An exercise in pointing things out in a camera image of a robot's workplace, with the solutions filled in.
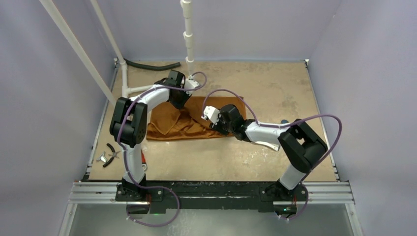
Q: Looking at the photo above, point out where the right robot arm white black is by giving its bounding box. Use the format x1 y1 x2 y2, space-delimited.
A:
202 104 328 200

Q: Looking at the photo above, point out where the white PVC pipe frame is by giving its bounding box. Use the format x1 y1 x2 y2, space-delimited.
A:
39 0 196 98

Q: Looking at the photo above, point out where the white ceramic spoon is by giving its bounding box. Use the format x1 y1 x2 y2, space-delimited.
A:
259 142 280 151

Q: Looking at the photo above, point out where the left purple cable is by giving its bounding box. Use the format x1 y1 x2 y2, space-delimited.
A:
117 71 208 228

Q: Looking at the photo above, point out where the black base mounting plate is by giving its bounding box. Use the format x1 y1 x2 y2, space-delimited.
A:
115 180 307 214

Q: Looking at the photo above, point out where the purple cable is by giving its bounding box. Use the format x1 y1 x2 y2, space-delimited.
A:
117 71 208 228
201 88 343 222

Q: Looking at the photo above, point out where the orange cloth napkin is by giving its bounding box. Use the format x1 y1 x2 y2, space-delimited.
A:
146 96 247 141

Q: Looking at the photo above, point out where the red handled adjustable wrench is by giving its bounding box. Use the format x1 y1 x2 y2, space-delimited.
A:
141 150 148 172

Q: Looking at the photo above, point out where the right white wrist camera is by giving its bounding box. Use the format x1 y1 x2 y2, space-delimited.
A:
201 106 219 124

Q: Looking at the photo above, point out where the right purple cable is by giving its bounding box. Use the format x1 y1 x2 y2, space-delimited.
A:
201 88 343 222

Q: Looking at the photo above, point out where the black corrugated hose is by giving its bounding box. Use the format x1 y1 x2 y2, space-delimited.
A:
123 58 181 72

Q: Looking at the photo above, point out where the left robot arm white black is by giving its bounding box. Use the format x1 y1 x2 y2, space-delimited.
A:
110 70 205 201

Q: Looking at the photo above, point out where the aluminium extrusion rail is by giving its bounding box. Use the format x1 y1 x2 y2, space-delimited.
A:
68 182 355 204

